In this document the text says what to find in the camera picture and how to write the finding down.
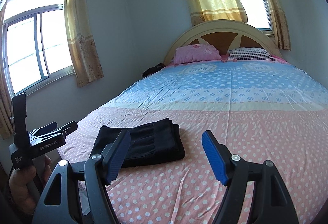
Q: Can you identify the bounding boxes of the pink pillow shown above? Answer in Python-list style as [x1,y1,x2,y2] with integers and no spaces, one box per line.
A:
[173,44,221,65]

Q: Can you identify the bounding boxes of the person's left hand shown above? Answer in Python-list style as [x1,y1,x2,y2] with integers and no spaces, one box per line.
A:
[9,165,37,215]

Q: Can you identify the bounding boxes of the cream wooden headboard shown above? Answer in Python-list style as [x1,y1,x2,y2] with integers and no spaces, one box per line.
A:
[163,20,282,65]

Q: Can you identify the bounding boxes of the striped pillow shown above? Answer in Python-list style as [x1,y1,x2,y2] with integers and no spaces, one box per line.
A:
[227,48,276,61]

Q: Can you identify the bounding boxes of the black pants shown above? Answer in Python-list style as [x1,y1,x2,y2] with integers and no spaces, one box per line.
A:
[90,118,186,169]

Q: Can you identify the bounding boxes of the black camera box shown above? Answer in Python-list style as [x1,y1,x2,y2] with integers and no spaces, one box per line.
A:
[11,93,30,149]

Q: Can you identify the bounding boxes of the yellow left curtain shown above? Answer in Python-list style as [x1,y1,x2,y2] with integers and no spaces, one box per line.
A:
[63,0,103,87]

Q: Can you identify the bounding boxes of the polka dot bed sheet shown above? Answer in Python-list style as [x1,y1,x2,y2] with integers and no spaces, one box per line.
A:
[59,60,327,223]

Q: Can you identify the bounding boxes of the yellow right curtain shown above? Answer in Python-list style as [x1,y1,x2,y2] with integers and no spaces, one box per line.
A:
[267,0,291,50]

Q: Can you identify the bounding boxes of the side window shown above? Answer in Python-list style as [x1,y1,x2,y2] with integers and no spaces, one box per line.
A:
[2,0,73,95]

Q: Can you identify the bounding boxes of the black item beside bed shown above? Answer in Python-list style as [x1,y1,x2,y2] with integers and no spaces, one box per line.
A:
[142,63,165,78]

